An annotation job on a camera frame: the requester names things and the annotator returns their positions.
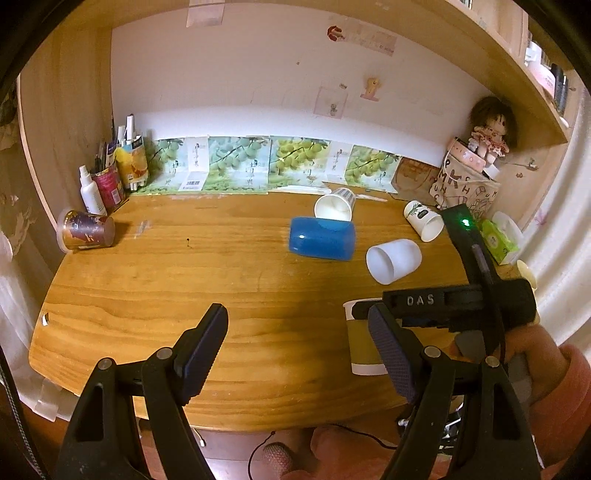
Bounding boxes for bundle of dark pens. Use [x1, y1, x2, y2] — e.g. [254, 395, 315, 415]
[95, 115, 117, 172]

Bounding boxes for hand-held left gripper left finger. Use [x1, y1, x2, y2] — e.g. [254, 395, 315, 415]
[54, 303, 230, 480]

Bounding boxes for pink round box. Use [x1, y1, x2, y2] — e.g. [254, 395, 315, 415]
[445, 137, 488, 172]

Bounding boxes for clear corner protector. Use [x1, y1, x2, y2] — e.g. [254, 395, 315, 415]
[34, 377, 71, 422]

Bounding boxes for brown haired doll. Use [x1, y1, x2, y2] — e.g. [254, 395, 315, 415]
[468, 96, 516, 168]

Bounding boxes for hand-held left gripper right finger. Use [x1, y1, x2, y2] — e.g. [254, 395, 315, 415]
[367, 304, 542, 480]

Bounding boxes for taped paper drawing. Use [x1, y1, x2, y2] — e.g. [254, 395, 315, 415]
[313, 86, 350, 119]

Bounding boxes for pink slipper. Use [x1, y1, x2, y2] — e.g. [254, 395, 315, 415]
[260, 442, 297, 480]

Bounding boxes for white paper cup striped print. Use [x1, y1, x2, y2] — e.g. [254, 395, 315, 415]
[313, 187, 357, 223]

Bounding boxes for blue plastic cup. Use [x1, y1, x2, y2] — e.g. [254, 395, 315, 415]
[289, 216, 357, 262]

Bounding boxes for red can pen holder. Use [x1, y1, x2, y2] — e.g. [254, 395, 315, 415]
[92, 165, 126, 211]

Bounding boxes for black cable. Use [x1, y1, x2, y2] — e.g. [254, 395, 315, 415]
[248, 431, 279, 480]

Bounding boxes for cream small cup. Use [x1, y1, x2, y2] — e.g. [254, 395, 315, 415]
[516, 259, 539, 291]

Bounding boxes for pink paper strip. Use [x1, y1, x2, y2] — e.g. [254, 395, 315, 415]
[344, 24, 398, 57]

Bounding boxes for person's right hand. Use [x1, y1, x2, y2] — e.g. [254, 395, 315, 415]
[504, 324, 566, 371]

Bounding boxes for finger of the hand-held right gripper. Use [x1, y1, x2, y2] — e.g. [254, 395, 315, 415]
[346, 286, 482, 321]

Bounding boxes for grape print flattened carton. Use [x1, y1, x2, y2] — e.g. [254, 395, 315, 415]
[137, 135, 400, 195]

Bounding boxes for beige tape patch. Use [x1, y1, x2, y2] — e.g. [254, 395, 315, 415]
[187, 0, 221, 27]

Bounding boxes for wooden bookshelf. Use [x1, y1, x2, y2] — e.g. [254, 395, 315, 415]
[434, 0, 583, 145]

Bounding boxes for person's pink trousers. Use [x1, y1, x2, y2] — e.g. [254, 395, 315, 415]
[308, 424, 408, 480]

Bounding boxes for purple patterned cup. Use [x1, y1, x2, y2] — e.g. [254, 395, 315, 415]
[56, 209, 116, 253]

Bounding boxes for letter print cloth bag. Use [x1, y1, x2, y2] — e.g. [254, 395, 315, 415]
[429, 152, 502, 223]

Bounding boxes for person's right forearm pink sleeve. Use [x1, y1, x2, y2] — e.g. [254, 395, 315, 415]
[526, 344, 591, 480]

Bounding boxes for white paper cup plant print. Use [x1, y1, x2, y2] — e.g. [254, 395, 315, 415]
[403, 199, 445, 243]

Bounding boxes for white translucent plastic cup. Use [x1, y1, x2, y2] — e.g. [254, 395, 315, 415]
[366, 238, 423, 285]

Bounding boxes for dark bottle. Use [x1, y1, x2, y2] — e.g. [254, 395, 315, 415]
[551, 64, 572, 116]

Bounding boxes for white spray bottle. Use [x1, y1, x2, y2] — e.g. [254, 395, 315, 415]
[78, 165, 108, 217]

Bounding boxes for green tissue pack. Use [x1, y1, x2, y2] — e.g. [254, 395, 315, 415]
[479, 211, 525, 265]

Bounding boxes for olive yellow paper cup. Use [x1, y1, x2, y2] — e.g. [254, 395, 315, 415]
[344, 298, 399, 376]

